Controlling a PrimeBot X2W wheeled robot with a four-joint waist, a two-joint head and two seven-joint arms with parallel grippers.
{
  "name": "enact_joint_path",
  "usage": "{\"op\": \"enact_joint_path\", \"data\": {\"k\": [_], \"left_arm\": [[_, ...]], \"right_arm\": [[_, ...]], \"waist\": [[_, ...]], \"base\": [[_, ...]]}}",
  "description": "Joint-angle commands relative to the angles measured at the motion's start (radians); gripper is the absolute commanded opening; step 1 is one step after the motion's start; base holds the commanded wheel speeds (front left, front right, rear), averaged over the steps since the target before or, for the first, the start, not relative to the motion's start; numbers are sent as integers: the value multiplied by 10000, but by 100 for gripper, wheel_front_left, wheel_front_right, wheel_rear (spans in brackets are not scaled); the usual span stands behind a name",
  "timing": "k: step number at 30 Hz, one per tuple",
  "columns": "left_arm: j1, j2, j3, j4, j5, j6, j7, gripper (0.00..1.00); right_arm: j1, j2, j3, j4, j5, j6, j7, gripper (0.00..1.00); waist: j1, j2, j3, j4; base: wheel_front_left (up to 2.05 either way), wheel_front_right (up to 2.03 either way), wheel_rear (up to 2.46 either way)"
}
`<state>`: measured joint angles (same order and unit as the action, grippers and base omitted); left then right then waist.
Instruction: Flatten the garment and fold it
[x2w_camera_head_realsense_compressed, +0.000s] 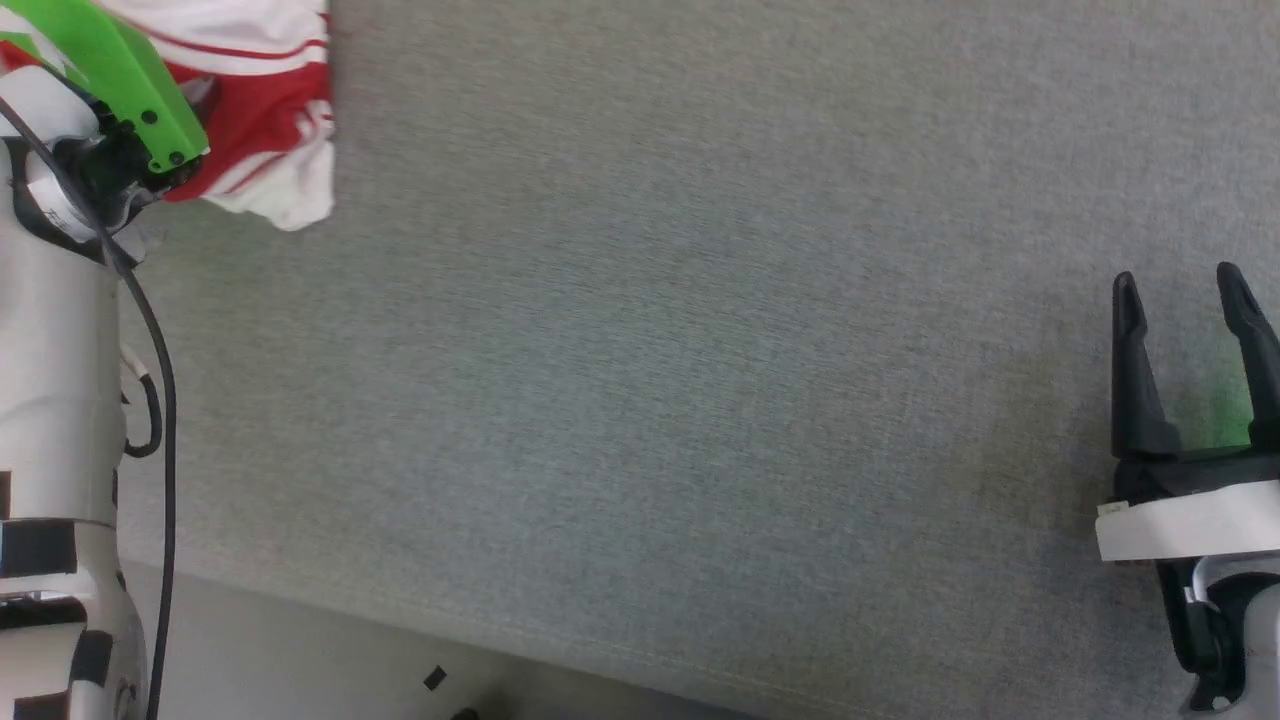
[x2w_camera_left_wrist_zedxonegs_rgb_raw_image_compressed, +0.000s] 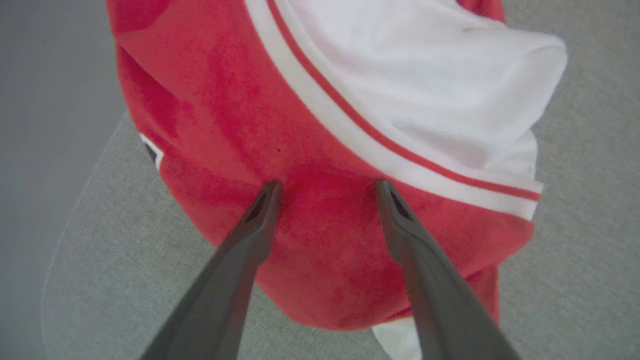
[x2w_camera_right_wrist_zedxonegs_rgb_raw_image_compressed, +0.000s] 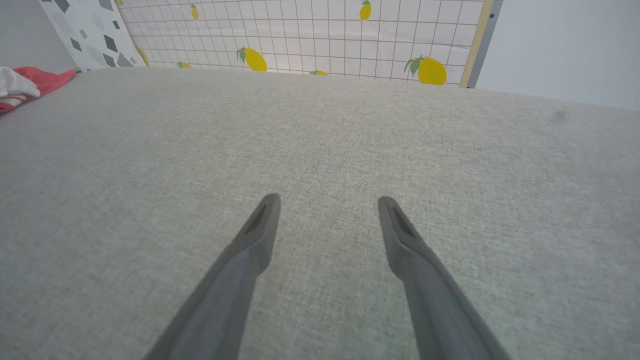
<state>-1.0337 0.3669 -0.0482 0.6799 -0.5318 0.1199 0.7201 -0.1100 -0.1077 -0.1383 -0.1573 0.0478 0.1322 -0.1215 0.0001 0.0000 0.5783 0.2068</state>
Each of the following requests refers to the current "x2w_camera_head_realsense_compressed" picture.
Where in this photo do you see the red white basketball jersey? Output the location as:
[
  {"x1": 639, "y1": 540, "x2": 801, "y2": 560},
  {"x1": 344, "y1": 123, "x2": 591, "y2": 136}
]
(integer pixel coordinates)
[{"x1": 0, "y1": 0, "x2": 336, "y2": 233}]

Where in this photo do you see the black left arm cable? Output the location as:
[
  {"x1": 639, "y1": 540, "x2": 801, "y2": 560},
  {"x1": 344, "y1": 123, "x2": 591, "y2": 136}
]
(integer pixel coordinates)
[{"x1": 0, "y1": 98, "x2": 179, "y2": 720}]

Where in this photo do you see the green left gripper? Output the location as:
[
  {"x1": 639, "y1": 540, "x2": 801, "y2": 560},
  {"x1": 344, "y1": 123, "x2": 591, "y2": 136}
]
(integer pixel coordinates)
[{"x1": 0, "y1": 0, "x2": 212, "y2": 177}]

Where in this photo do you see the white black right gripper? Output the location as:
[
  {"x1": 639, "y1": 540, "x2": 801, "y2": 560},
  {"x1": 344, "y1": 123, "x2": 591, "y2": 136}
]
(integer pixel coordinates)
[{"x1": 1095, "y1": 261, "x2": 1280, "y2": 564}]

